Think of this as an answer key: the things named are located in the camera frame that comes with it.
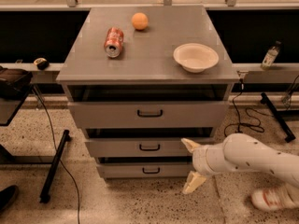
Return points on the grey drawer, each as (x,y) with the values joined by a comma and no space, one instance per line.
(144,170)
(148,114)
(136,147)

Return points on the white red sneaker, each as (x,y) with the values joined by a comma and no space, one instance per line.
(273,199)

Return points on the grey bottom drawer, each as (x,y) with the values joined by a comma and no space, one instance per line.
(144,170)

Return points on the orange ball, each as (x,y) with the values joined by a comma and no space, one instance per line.
(140,21)

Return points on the yellow black tape measure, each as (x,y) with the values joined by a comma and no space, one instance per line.
(41,63)

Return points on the black shoe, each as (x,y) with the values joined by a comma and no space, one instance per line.
(8,196)

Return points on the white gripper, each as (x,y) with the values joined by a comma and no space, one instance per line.
(202,161)

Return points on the grey drawer cabinet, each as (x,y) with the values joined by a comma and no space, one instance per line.
(146,71)

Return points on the white bowl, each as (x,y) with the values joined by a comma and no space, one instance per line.
(195,58)

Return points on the black stand leg right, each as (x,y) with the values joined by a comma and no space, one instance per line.
(289,134)

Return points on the grey top drawer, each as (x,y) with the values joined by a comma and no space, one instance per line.
(148,114)

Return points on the small bottle on ledge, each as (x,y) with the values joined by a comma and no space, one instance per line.
(271,55)

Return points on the red soda can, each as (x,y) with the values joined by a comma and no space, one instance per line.
(114,42)

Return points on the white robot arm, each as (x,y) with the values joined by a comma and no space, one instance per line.
(238,153)

